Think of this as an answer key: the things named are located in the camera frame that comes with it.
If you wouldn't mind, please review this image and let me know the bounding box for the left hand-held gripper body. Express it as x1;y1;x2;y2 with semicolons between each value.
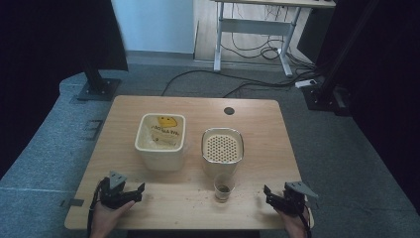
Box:
98;171;139;210

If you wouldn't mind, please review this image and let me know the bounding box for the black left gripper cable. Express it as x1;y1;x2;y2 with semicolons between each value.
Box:
86;177;111;238

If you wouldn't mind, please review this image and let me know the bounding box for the person's right hand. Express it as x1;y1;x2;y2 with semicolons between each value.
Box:
274;203;312;238

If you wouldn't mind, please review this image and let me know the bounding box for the bundle of black cables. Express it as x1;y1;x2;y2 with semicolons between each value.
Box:
220;3;318;72

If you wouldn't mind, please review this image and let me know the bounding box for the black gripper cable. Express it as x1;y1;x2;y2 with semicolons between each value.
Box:
86;177;111;238
296;201;313;238

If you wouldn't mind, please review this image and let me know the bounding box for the cream strainer container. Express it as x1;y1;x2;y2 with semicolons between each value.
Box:
200;127;245;177

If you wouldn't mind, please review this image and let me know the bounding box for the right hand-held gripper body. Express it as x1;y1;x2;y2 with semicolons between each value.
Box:
279;180;319;218

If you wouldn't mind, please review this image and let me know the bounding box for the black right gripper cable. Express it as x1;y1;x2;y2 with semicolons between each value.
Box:
296;201;313;238

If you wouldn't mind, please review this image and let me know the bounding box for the clear plastic bag yellow print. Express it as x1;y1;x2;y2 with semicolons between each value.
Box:
138;115;184;151

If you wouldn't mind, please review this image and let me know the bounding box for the black metal stand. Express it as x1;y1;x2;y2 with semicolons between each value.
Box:
301;0;380;117

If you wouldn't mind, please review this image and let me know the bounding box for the black floor cable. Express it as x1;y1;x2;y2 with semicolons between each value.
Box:
160;68;320;99

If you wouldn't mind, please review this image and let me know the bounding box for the black curtain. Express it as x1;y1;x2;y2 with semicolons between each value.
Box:
0;0;130;179
296;0;420;216

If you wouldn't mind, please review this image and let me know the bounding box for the cream square bin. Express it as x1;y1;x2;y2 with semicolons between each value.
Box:
134;112;187;173

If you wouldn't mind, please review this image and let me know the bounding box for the black stand with base plate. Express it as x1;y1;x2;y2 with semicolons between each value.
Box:
76;60;123;102

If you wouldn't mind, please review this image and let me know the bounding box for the wooden table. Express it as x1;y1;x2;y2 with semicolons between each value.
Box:
63;95;315;231

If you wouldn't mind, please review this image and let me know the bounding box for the white power strip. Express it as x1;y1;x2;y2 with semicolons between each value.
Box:
294;78;318;89

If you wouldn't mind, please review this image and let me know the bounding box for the grey tape strip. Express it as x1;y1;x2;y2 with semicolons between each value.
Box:
59;197;85;208

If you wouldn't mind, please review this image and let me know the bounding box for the white desk frame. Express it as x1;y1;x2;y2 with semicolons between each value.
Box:
211;0;337;78

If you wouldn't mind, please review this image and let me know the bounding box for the clear plastic cup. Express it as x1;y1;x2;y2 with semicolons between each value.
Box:
213;173;236;204

